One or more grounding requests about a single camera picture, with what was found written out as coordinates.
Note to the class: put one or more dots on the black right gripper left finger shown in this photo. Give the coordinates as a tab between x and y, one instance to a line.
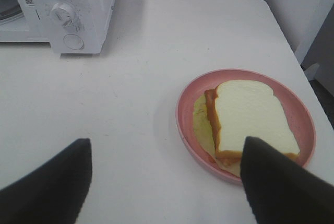
54	192

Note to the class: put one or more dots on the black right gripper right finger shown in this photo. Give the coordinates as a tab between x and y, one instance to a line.
280	191

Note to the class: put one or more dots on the pink round plate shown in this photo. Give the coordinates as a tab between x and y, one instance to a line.
298	117

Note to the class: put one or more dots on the white bread sandwich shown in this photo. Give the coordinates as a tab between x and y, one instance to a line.
224	116

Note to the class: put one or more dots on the white microwave oven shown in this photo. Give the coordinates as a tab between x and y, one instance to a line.
34	24

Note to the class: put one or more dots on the glass microwave turntable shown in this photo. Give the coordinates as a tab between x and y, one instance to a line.
9	9

